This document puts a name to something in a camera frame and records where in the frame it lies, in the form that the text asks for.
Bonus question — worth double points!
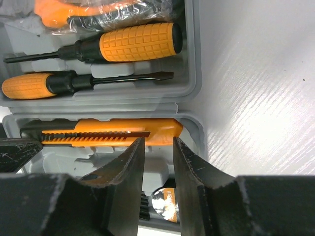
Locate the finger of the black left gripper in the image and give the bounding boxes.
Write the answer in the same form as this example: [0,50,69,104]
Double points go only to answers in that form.
[0,138,43,173]

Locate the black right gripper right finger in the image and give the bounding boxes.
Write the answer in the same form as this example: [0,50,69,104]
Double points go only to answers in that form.
[173,137,315,236]

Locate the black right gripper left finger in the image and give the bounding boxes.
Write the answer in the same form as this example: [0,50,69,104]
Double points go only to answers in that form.
[0,138,145,236]

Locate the orange handle slim screwdriver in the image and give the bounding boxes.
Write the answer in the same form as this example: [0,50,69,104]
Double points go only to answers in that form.
[1,71,174,100]

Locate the orange black utility knife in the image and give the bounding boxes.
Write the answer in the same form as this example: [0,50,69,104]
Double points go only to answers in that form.
[20,118,184,147]

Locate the grey plastic tool case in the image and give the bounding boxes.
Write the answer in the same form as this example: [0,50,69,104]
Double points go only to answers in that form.
[0,0,203,232]

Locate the orange handle pliers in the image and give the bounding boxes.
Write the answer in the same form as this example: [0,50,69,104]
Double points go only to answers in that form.
[34,0,183,32]

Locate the orange handle thick screwdriver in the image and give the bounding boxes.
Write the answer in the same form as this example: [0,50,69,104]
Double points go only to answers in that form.
[3,23,183,63]

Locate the orange hex key holder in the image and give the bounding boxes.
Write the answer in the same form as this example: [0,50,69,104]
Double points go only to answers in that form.
[139,192,150,221]

